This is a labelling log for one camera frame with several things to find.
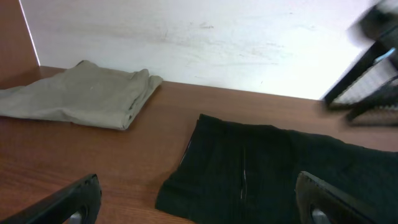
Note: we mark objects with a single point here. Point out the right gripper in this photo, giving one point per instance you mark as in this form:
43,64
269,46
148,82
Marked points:
377,24

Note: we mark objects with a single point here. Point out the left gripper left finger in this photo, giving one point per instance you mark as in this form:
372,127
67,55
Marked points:
78,202

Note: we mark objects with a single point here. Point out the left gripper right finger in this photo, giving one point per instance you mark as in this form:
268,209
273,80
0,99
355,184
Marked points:
320,202

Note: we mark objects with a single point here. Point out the black trousers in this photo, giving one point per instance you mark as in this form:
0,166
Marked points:
243,173

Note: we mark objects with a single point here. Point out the folded beige trousers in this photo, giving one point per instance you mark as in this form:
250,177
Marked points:
85,94

